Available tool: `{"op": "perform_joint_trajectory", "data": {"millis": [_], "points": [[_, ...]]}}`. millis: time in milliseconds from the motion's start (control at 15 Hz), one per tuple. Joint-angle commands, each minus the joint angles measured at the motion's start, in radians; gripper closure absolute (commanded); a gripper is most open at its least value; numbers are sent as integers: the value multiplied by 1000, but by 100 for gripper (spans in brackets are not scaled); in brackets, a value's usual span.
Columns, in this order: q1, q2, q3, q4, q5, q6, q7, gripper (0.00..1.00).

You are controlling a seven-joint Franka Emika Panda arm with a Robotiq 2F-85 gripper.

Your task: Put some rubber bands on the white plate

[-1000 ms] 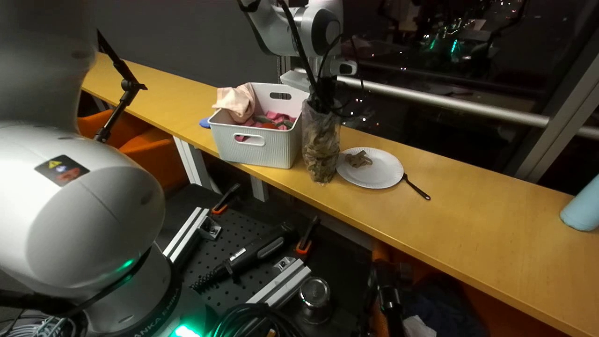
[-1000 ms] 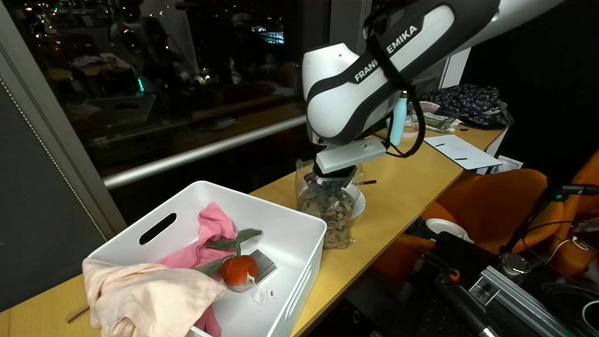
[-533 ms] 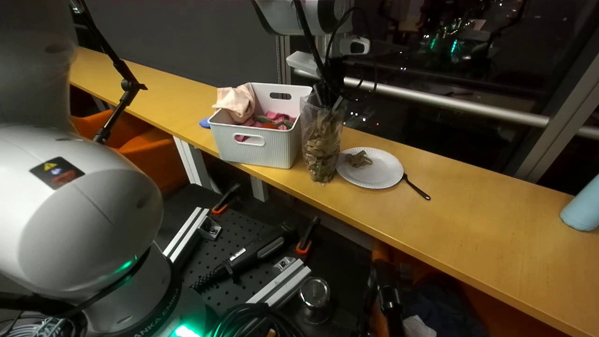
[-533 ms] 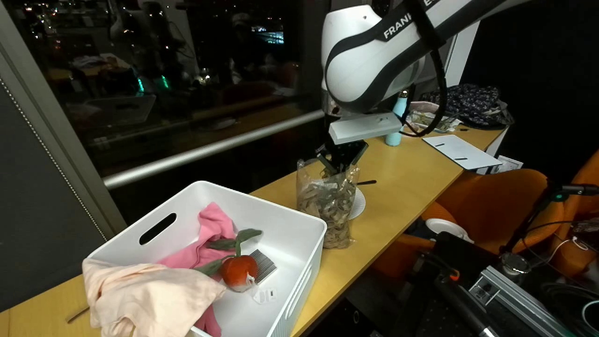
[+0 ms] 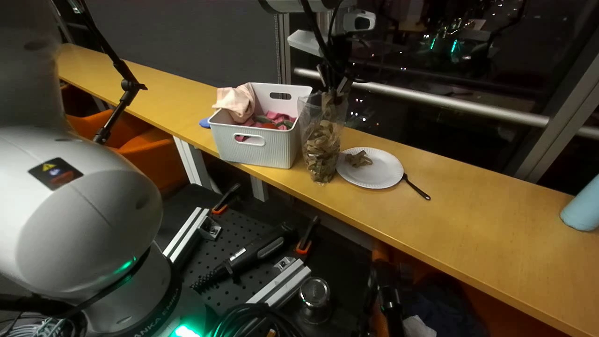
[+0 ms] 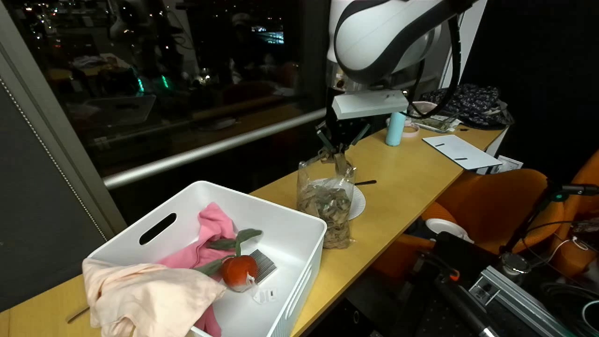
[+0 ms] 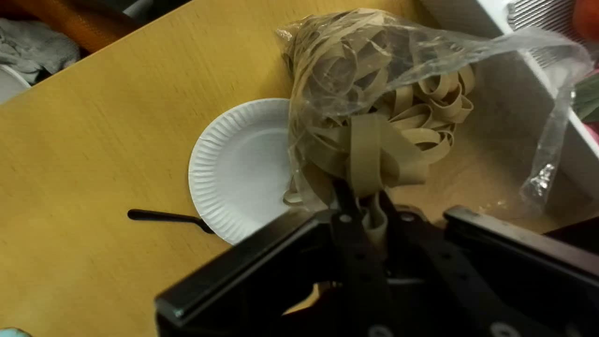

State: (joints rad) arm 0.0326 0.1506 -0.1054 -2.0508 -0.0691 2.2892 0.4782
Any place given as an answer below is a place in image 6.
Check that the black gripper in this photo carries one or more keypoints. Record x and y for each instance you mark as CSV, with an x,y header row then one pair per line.
x,y
347,130

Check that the glass jar with snacks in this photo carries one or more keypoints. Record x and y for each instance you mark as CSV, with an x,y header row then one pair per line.
x,y
328,209

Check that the white round plate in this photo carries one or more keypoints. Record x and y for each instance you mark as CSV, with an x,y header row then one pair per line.
x,y
358,203

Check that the black utensil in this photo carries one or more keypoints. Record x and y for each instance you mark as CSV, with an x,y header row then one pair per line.
x,y
365,183

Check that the light blue cup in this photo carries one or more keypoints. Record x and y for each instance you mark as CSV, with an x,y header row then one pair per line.
x,y
395,130

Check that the small white saucer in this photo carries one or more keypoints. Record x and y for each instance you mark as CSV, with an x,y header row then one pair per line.
x,y
412,130

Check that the white plastic storage bin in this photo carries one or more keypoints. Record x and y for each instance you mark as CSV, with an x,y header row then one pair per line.
x,y
292,244

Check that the metal window railing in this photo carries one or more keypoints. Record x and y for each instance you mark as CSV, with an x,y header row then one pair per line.
x,y
206,151

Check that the green toy leaves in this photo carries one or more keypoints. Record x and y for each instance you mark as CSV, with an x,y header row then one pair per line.
x,y
240,239

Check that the white round bowl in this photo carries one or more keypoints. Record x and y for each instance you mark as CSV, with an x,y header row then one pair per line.
x,y
449,229

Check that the dark patterned cloth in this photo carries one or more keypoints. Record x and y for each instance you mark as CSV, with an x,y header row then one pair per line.
x,y
474,106

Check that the dark grey ridged item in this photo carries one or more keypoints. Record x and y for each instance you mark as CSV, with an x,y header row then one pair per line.
x,y
262,265

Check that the pink cloth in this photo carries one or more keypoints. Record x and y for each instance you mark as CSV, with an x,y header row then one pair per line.
x,y
216,226

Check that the red toy tomato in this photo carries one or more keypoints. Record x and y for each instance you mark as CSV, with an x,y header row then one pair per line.
x,y
238,272

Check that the orange chair with dark items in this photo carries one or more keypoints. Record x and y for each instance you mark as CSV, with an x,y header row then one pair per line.
x,y
493,199

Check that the white box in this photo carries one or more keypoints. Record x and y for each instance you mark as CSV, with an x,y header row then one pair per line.
x,y
508,166

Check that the peach cloth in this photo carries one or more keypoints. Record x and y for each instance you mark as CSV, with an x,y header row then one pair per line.
x,y
150,297

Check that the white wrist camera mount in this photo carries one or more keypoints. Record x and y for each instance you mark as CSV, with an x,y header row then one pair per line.
x,y
367,106

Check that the aluminium extrusion rail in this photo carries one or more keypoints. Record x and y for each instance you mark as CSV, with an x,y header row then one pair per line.
x,y
517,302

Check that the grey upright window post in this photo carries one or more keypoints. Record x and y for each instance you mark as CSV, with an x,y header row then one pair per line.
x,y
56,143

